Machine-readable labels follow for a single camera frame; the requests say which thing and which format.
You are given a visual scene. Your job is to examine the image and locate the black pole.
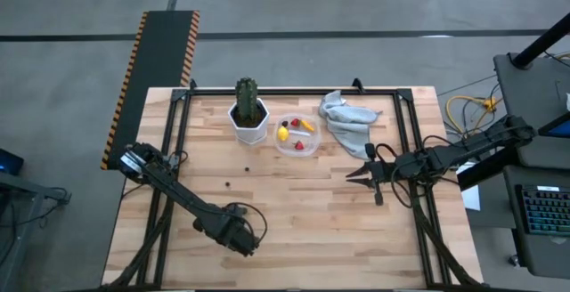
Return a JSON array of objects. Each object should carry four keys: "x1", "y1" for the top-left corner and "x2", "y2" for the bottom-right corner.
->
[{"x1": 510, "y1": 12, "x2": 570, "y2": 69}]

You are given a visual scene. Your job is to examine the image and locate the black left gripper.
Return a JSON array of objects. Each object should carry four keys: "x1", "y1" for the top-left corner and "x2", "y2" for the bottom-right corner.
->
[{"x1": 193, "y1": 204, "x2": 263, "y2": 259}]

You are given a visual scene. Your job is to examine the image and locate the yellow floor cable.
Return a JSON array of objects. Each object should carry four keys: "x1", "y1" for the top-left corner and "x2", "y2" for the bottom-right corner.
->
[{"x1": 446, "y1": 95, "x2": 498, "y2": 134}]

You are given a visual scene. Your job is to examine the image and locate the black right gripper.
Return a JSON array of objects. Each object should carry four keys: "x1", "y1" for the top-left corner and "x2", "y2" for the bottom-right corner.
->
[{"x1": 346, "y1": 142, "x2": 404, "y2": 207}]

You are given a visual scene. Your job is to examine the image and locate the black yellow striped ramp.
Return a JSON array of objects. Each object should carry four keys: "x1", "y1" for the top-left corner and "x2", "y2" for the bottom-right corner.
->
[{"x1": 100, "y1": 10, "x2": 200, "y2": 171}]

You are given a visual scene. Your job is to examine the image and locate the white faceted plant pot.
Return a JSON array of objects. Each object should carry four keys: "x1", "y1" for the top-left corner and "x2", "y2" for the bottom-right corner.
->
[{"x1": 227, "y1": 97, "x2": 271, "y2": 145}]

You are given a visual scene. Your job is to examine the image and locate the grey side desk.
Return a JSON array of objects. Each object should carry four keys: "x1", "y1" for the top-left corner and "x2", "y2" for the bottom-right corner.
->
[{"x1": 493, "y1": 53, "x2": 570, "y2": 280}]

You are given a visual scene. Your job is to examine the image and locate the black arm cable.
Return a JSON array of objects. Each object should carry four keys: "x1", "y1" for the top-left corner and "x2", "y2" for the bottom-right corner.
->
[
  {"x1": 224, "y1": 201, "x2": 269, "y2": 245},
  {"x1": 375, "y1": 134, "x2": 446, "y2": 209}
]

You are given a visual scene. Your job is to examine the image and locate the dark device with blue light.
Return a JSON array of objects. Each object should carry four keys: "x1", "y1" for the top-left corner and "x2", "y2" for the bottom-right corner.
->
[{"x1": 0, "y1": 148, "x2": 25, "y2": 176}]

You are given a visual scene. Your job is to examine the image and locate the green cactus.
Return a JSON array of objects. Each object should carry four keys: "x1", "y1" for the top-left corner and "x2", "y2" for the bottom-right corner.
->
[{"x1": 234, "y1": 77, "x2": 259, "y2": 122}]

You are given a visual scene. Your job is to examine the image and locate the grey metal stand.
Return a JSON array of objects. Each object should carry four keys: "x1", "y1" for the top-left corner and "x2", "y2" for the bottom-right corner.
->
[{"x1": 0, "y1": 171, "x2": 72, "y2": 292}]

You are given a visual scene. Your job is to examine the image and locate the grey crumpled towel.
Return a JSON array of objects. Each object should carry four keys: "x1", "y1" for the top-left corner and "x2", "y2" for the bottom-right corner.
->
[{"x1": 318, "y1": 89, "x2": 383, "y2": 162}]

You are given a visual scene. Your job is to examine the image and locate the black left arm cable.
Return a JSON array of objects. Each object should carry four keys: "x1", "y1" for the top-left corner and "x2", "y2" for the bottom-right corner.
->
[{"x1": 224, "y1": 201, "x2": 269, "y2": 245}]

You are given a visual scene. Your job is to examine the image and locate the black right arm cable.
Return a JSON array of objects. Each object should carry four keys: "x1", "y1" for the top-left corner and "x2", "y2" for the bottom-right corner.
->
[{"x1": 375, "y1": 134, "x2": 446, "y2": 209}]

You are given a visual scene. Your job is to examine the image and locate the black backlit keyboard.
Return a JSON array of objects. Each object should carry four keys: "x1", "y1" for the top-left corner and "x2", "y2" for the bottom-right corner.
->
[{"x1": 515, "y1": 183, "x2": 570, "y2": 239}]

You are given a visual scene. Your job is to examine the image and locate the blue laptop screen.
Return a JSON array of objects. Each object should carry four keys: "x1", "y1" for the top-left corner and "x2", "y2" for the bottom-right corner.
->
[{"x1": 537, "y1": 112, "x2": 570, "y2": 140}]

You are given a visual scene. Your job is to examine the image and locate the white paper sheet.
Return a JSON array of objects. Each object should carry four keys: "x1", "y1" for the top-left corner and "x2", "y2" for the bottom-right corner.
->
[{"x1": 457, "y1": 161, "x2": 482, "y2": 212}]

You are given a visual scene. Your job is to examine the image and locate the black table frame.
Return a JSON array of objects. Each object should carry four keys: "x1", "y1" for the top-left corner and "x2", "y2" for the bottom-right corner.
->
[{"x1": 100, "y1": 77, "x2": 485, "y2": 292}]

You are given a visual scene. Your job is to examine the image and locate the clear plastic tupperware container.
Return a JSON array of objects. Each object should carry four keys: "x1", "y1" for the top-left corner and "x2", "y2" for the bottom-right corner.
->
[{"x1": 273, "y1": 112, "x2": 322, "y2": 158}]

